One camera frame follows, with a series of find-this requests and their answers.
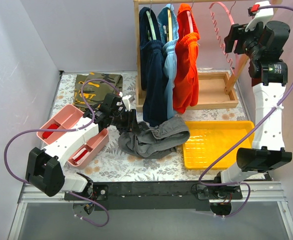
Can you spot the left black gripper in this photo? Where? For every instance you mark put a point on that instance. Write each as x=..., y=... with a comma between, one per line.
x=130, y=120

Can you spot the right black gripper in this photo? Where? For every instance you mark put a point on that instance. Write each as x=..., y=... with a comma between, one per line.
x=238, y=41

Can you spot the pink plastic hanger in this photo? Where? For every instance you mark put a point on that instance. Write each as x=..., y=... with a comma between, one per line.
x=224, y=32

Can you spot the grey shorts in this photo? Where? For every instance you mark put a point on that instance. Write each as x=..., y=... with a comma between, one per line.
x=155, y=142

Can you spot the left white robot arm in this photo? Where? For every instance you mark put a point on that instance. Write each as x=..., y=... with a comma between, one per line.
x=45, y=172

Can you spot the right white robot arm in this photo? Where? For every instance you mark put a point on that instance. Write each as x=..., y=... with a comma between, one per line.
x=263, y=44

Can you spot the camouflage folded shorts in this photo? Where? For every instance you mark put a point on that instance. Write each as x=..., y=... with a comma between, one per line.
x=95, y=91

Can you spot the navy blue shorts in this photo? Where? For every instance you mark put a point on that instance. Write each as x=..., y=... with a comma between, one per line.
x=153, y=79

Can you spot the orange shorts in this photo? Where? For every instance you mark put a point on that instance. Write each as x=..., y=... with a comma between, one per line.
x=186, y=83

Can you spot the light blue shorts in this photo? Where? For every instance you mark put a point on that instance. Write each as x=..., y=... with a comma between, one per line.
x=168, y=28

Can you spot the wooden clothes rack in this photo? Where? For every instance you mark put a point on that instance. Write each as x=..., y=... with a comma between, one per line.
x=216, y=89

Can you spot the red block right compartment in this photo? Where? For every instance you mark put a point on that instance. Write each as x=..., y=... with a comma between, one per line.
x=80, y=156

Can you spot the red block compartment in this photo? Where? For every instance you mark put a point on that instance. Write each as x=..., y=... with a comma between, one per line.
x=46, y=134
x=80, y=156

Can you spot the yellow plastic tray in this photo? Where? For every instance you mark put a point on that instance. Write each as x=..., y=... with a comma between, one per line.
x=210, y=139

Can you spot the red block left compartment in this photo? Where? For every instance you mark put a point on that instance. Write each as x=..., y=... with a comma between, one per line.
x=46, y=134

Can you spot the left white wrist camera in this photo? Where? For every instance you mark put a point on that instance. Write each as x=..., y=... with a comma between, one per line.
x=127, y=100

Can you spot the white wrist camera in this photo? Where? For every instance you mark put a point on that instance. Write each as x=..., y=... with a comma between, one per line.
x=263, y=15
x=127, y=100

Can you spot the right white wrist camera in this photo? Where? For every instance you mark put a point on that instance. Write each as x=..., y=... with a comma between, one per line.
x=263, y=15

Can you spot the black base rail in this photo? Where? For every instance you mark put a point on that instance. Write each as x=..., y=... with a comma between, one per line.
x=162, y=195

